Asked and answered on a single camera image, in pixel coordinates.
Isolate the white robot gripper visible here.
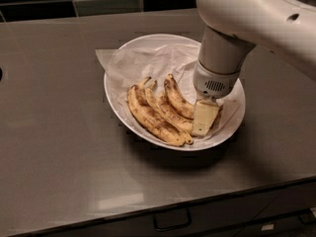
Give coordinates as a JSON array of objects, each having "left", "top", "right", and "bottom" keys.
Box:
[{"left": 192, "top": 61, "right": 240, "bottom": 136}]

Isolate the spotted banana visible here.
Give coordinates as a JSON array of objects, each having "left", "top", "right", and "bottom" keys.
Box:
[
  {"left": 164, "top": 74, "right": 194, "bottom": 119},
  {"left": 127, "top": 77, "right": 186, "bottom": 146},
  {"left": 156, "top": 93, "right": 193, "bottom": 133},
  {"left": 144, "top": 80, "right": 194, "bottom": 144}
]

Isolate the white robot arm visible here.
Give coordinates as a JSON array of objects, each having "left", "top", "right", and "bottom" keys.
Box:
[{"left": 193, "top": 0, "right": 316, "bottom": 136}]

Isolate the white oval bowl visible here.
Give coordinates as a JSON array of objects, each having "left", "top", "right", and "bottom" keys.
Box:
[{"left": 103, "top": 34, "right": 247, "bottom": 152}]

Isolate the white crumpled paper liner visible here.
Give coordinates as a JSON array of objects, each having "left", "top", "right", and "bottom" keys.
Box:
[{"left": 95, "top": 42, "right": 242, "bottom": 142}]

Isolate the black drawer handle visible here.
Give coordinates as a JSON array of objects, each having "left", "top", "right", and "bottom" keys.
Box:
[{"left": 153, "top": 209, "right": 192, "bottom": 232}]

